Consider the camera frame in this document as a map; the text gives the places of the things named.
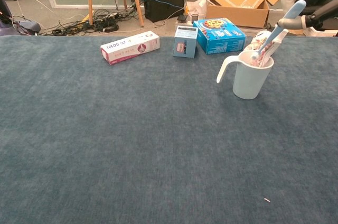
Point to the pink drink bottle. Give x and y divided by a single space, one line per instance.
261 34

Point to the white plastic bin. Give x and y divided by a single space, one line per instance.
317 33

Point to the blue felt table mat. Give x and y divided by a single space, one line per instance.
105 142

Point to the blue cookie box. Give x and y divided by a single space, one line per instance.
219 37

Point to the light blue toothbrush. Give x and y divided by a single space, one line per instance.
272 35

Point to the dark blue machine base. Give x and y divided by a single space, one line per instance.
16 27

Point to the small blue carton box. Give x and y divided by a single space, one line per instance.
185 43

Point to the black mesh pen holder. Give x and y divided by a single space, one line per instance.
195 18

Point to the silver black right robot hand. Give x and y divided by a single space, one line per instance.
320 14

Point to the white plastic bag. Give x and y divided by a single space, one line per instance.
198 6

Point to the floral print toothpaste tube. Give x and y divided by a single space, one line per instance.
274 47

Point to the long white toothpaste box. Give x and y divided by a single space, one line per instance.
130 48

